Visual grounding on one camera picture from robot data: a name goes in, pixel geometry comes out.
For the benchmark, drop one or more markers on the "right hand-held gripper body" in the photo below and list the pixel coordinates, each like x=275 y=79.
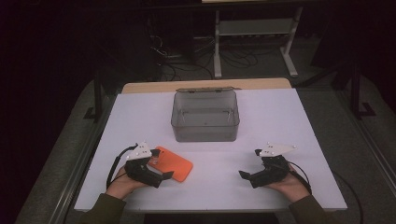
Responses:
x=272 y=171

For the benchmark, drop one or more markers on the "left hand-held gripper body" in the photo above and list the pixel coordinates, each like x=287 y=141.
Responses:
x=141 y=172

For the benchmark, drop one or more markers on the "orange phone case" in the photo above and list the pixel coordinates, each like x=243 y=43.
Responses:
x=174 y=163

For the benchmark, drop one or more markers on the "transparent grey plastic box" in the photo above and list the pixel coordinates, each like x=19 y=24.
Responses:
x=205 y=124

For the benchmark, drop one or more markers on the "person's left hand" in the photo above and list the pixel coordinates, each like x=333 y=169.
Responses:
x=123 y=185

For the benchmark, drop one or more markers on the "person's right hand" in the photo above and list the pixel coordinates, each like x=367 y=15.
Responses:
x=292 y=188

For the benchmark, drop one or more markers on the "black metal stand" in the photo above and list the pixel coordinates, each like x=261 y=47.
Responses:
x=356 y=93
x=98 y=99

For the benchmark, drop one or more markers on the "white metal desk frame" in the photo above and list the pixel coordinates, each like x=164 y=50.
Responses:
x=255 y=27

